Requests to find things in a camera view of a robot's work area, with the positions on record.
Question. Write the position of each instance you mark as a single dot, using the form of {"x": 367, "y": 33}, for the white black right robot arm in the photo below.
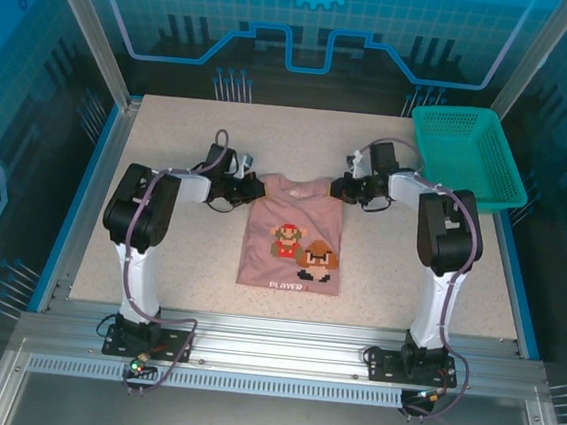
{"x": 411, "y": 187}

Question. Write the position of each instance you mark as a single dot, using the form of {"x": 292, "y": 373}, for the small connector with LED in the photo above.
{"x": 137, "y": 366}
{"x": 429, "y": 395}

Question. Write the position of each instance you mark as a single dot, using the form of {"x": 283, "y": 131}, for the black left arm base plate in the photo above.
{"x": 175, "y": 343}

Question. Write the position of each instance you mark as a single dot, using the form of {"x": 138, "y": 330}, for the blue table side trim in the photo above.
{"x": 99, "y": 144}
{"x": 516, "y": 295}

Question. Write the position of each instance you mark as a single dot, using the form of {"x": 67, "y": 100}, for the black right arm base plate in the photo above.
{"x": 379, "y": 365}

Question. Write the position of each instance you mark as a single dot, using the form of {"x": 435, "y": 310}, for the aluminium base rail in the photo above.
{"x": 276, "y": 342}

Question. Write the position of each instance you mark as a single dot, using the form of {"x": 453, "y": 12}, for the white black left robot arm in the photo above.
{"x": 190, "y": 188}

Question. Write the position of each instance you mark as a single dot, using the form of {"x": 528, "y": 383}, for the teal plastic mesh basket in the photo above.
{"x": 469, "y": 160}

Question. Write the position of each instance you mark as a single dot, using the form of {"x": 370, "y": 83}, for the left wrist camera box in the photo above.
{"x": 245, "y": 163}

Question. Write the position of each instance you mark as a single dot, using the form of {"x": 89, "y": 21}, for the aluminium frame post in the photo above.
{"x": 96, "y": 39}
{"x": 538, "y": 56}

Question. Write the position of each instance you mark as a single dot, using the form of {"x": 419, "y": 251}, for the pink t-shirt with pixel print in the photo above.
{"x": 293, "y": 213}

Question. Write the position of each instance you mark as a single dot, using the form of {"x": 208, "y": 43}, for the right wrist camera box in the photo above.
{"x": 357, "y": 162}

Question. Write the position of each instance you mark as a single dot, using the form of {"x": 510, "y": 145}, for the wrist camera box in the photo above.
{"x": 245, "y": 163}
{"x": 357, "y": 162}

